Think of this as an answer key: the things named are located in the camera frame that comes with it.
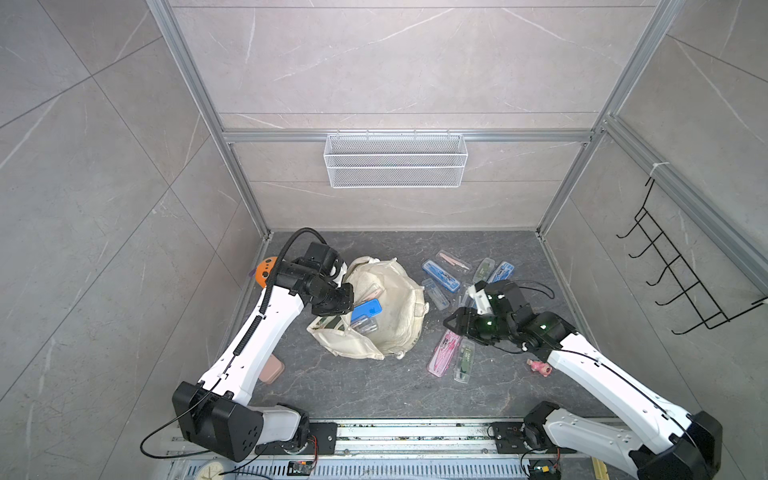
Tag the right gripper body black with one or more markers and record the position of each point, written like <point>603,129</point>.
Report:
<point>484,328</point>

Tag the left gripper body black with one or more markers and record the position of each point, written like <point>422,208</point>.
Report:
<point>334,301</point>

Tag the blue clear compass case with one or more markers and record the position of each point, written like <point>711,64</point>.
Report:
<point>502,272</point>

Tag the clear grey compass case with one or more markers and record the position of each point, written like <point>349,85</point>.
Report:
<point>465,299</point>

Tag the clear green compass case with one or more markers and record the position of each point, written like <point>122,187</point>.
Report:
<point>464,361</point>

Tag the clear green stationery case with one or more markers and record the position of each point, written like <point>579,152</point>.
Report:
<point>484,270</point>

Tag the pink clear stationery case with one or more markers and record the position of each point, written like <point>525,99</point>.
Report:
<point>444,353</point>

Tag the cream canvas tote bag leaves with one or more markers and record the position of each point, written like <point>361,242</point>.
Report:
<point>392,332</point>

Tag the clear plastic ruler case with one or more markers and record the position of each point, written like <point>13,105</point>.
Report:
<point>435,294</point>

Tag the clear case pink compass set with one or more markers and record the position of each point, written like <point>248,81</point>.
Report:
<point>453,261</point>

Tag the blue clear pencil case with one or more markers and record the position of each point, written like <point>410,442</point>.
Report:
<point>441,276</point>

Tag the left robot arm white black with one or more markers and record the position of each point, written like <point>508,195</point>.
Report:
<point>214,413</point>

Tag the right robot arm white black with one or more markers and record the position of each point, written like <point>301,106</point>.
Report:
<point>659,439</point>

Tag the blue item inside bag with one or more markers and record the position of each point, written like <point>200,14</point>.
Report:
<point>366,310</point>

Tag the small pink toy figure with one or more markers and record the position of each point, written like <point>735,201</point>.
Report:
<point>540,367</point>

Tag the orange plush fish toy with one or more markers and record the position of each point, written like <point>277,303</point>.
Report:
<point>263,270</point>

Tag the white round clock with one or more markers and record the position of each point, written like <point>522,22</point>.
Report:
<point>213,470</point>

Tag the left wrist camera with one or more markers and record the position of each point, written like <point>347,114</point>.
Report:
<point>323,259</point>

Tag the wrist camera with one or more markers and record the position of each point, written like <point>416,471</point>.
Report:
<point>480,299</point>
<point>323,259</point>

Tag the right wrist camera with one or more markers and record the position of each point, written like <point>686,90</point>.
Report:
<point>480,299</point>

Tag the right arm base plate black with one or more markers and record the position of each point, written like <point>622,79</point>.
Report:
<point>509,438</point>

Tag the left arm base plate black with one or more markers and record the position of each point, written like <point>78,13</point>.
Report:
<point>314,438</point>

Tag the white wire mesh basket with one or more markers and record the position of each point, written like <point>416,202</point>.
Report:
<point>402,160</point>

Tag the black wire hook rack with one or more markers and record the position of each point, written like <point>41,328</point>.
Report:
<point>709,314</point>

